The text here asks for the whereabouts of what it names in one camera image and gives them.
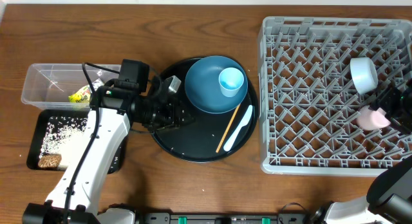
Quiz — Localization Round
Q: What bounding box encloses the pink plastic cup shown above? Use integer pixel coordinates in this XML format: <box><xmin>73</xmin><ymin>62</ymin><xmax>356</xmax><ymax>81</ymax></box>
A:
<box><xmin>356</xmin><ymin>106</ymin><xmax>391</xmax><ymax>131</ymax></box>

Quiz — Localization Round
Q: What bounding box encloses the light blue bowl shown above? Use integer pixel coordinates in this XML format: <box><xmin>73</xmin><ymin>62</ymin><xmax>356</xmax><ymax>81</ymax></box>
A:
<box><xmin>350</xmin><ymin>57</ymin><xmax>378</xmax><ymax>95</ymax></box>

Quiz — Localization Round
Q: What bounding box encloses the yellow foil snack wrapper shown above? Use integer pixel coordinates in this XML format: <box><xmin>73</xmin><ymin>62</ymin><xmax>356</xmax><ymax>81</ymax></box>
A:
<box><xmin>68</xmin><ymin>79</ymin><xmax>104</xmax><ymax>103</ymax></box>

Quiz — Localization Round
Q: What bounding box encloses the light blue plastic cup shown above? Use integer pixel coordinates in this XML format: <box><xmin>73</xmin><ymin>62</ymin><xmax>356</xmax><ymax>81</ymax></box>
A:
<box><xmin>218</xmin><ymin>68</ymin><xmax>245</xmax><ymax>97</ymax></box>

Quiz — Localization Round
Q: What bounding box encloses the white rice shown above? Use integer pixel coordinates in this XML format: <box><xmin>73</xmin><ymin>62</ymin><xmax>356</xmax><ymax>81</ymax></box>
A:
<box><xmin>42</xmin><ymin>126</ymin><xmax>85</xmax><ymax>170</ymax></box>

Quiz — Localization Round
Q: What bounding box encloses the brown walnut cookie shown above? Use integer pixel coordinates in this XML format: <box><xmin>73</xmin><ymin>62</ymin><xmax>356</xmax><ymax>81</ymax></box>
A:
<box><xmin>37</xmin><ymin>154</ymin><xmax>62</xmax><ymax>169</ymax></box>

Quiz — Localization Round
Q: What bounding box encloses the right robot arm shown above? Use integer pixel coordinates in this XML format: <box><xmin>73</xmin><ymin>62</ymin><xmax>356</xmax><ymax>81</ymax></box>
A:
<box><xmin>306</xmin><ymin>86</ymin><xmax>411</xmax><ymax>223</ymax></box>

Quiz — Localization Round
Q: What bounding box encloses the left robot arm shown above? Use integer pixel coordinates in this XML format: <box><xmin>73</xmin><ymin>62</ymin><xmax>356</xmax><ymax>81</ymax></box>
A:
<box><xmin>23</xmin><ymin>86</ymin><xmax>194</xmax><ymax>223</ymax></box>

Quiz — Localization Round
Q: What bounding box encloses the grey plastic dishwasher rack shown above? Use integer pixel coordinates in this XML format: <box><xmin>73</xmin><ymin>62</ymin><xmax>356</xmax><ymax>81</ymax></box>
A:
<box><xmin>257</xmin><ymin>16</ymin><xmax>411</xmax><ymax>177</ymax></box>

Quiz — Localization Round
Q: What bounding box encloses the round black serving tray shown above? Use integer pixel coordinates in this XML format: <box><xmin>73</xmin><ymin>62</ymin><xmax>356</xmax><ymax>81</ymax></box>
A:
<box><xmin>153</xmin><ymin>56</ymin><xmax>258</xmax><ymax>163</ymax></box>

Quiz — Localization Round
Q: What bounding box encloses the dark blue plate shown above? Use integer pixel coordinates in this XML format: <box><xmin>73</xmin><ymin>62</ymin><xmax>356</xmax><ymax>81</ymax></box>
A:
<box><xmin>185</xmin><ymin>55</ymin><xmax>248</xmax><ymax>114</ymax></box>

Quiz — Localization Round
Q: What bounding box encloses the wooden chopstick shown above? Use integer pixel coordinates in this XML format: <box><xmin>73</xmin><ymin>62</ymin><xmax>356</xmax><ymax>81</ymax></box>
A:
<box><xmin>215</xmin><ymin>104</ymin><xmax>240</xmax><ymax>153</ymax></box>

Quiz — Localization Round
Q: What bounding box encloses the white plastic knife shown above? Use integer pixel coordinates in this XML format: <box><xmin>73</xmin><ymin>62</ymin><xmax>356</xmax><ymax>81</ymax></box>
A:
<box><xmin>223</xmin><ymin>105</ymin><xmax>254</xmax><ymax>151</ymax></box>

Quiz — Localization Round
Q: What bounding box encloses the clear plastic bin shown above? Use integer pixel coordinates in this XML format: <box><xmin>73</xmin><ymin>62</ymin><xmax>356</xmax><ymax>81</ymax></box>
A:
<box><xmin>20</xmin><ymin>62</ymin><xmax>123</xmax><ymax>111</ymax></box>

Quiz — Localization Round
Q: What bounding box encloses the black rectangular tray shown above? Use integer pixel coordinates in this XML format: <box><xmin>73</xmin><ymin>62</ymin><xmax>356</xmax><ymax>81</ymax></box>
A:
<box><xmin>26</xmin><ymin>109</ymin><xmax>126</xmax><ymax>175</ymax></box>

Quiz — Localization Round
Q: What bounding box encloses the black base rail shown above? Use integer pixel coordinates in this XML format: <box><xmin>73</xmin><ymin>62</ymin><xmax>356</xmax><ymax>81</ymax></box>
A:
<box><xmin>99</xmin><ymin>203</ymin><xmax>310</xmax><ymax>224</ymax></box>

